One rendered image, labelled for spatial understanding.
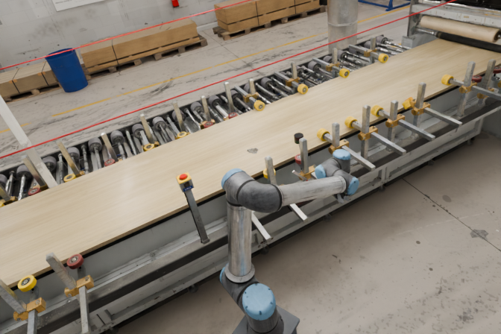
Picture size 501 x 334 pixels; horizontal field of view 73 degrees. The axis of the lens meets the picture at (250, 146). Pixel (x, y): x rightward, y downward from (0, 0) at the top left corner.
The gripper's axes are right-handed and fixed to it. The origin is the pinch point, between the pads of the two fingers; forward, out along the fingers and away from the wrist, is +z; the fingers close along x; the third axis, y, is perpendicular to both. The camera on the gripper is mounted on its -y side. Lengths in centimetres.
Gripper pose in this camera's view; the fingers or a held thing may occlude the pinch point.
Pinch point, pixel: (340, 200)
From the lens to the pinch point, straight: 212.7
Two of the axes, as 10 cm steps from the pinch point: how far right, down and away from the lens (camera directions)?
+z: 1.6, 8.2, 5.4
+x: 8.9, -3.6, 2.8
